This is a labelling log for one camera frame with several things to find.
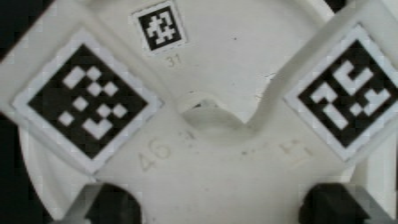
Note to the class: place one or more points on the white round table top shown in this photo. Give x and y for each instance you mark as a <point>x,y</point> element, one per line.
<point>236,50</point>

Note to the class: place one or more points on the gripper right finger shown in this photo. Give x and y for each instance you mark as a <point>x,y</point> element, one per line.
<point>339,204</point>

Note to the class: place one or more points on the white cross-shaped table base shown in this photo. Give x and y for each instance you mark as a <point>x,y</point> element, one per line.
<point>223,166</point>

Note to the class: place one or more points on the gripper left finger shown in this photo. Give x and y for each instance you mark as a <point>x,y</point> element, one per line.
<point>103,206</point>

